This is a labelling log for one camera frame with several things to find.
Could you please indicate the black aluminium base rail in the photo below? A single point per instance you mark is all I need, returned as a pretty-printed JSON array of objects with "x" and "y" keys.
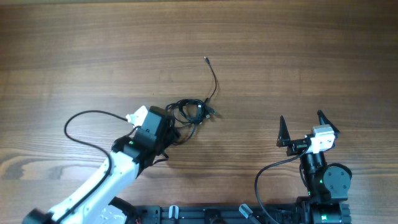
[{"x": 276, "y": 213}]

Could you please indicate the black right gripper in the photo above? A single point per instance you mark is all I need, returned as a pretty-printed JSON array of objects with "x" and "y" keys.
[{"x": 284, "y": 140}]

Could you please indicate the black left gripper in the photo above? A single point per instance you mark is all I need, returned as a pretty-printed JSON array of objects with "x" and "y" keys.
[{"x": 171, "y": 134}]

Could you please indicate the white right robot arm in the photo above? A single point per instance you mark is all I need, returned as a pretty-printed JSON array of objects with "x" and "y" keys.
[{"x": 327, "y": 184}]

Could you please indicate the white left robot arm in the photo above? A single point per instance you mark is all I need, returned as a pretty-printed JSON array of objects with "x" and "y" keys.
[{"x": 129, "y": 156}]

